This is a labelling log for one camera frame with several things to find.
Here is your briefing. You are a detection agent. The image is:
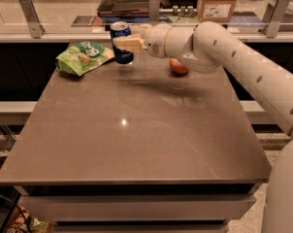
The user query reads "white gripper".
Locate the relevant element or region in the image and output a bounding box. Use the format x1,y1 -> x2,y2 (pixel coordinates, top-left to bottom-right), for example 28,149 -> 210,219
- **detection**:
113,24 -> 172,58

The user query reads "blue pepsi can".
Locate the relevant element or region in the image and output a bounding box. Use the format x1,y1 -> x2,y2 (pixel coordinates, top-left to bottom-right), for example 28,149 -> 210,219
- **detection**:
110,21 -> 134,64

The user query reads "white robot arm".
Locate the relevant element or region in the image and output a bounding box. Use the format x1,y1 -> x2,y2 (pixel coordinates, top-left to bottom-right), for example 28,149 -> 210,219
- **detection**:
113,21 -> 293,233

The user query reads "green rice chip bag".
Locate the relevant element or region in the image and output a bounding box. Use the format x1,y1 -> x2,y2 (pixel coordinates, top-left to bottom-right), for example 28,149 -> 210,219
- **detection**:
55,41 -> 114,77

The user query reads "snack bag on floor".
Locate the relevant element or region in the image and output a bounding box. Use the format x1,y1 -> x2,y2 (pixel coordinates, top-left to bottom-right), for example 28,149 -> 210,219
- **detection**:
3,205 -> 51,233

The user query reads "red apple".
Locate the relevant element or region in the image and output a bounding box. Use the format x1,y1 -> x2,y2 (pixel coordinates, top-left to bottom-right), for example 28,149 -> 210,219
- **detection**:
169,58 -> 188,75

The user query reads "brown cardboard box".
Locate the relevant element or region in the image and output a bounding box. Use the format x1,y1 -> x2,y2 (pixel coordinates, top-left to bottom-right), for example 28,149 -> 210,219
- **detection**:
197,0 -> 237,22

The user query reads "grey table drawer front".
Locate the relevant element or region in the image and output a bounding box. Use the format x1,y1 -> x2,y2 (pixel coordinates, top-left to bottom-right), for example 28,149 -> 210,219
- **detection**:
21,194 -> 256,222

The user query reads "middle metal railing post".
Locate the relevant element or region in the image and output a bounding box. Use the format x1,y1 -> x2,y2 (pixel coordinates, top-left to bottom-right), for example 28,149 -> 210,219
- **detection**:
148,0 -> 160,24

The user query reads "metal railing post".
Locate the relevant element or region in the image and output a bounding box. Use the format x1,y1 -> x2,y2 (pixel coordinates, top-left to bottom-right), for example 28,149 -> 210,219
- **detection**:
263,0 -> 291,38
148,0 -> 160,24
18,0 -> 45,39

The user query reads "left metal railing post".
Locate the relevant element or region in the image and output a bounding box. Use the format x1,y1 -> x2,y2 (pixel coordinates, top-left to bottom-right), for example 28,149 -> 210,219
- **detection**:
18,0 -> 45,39

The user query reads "right metal railing post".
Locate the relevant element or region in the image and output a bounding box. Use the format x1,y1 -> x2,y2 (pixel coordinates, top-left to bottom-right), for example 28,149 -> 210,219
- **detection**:
263,0 -> 291,38

